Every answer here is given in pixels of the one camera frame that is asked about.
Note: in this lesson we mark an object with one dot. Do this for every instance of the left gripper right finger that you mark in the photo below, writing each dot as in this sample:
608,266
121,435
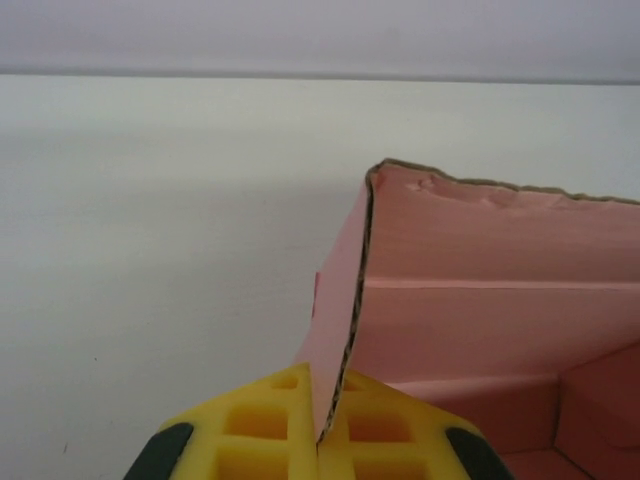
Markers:
400,440

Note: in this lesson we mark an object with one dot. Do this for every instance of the pink cardboard box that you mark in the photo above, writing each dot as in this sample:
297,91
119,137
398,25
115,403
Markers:
475,325

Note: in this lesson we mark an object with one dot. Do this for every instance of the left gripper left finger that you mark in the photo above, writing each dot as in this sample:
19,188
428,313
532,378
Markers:
250,440

